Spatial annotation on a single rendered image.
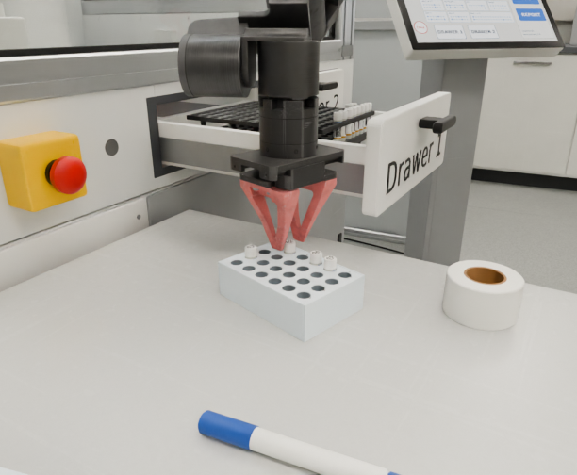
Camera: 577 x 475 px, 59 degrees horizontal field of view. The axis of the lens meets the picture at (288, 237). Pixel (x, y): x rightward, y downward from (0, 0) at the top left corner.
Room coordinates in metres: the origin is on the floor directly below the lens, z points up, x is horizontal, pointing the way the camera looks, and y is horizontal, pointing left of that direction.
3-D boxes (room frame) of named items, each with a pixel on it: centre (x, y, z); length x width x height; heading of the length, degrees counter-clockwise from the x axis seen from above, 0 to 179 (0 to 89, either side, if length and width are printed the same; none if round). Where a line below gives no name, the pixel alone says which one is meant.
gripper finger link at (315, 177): (0.50, 0.00, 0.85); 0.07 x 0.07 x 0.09; 44
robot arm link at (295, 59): (0.50, 0.01, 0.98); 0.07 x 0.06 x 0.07; 82
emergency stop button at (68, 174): (0.52, 0.24, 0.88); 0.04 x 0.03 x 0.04; 150
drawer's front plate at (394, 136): (0.67, -0.16, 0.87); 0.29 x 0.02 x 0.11; 150
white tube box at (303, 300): (0.45, 0.00, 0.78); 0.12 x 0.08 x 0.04; 44
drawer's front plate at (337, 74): (1.10, -0.05, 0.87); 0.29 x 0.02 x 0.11; 150
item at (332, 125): (0.72, -0.08, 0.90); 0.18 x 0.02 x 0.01; 150
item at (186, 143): (0.77, 0.02, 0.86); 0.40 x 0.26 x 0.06; 60
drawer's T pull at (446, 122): (0.66, -0.19, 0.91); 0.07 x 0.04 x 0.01; 150
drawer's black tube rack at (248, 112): (0.77, 0.01, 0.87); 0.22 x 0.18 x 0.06; 60
